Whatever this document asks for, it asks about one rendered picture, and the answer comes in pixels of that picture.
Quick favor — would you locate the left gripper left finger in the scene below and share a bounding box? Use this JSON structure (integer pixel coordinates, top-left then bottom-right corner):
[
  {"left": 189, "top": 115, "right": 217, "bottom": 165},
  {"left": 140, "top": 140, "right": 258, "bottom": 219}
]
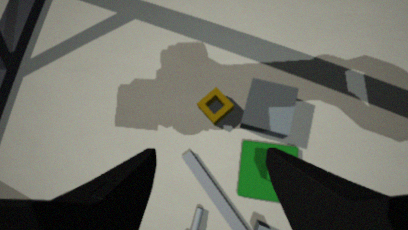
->
[{"left": 0, "top": 148, "right": 157, "bottom": 230}]

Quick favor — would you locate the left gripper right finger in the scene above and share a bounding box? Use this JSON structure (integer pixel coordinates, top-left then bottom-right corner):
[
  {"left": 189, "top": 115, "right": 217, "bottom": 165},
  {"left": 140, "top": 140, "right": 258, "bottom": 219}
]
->
[{"left": 266, "top": 148, "right": 408, "bottom": 230}]

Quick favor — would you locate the grey flat bar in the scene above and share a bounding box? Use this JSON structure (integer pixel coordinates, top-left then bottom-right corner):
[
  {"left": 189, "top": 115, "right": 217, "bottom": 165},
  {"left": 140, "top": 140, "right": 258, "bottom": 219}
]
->
[{"left": 182, "top": 151, "right": 248, "bottom": 230}]

